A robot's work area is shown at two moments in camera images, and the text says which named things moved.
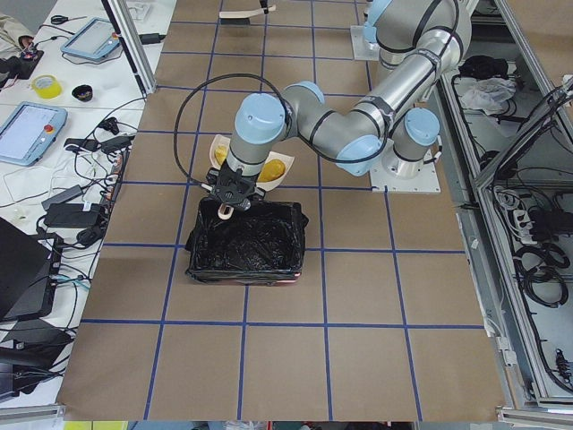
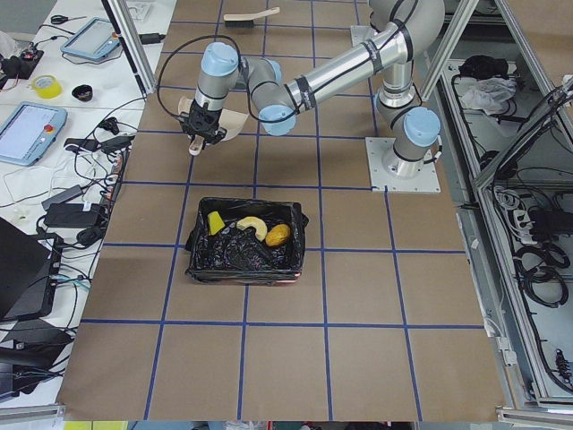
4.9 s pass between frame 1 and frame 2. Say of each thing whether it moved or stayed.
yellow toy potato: moved
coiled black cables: stayed
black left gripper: moved
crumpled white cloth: stayed
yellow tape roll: stayed
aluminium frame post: stayed
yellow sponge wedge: moved
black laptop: stayed
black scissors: stayed
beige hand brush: moved
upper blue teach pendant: stayed
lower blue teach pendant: stayed
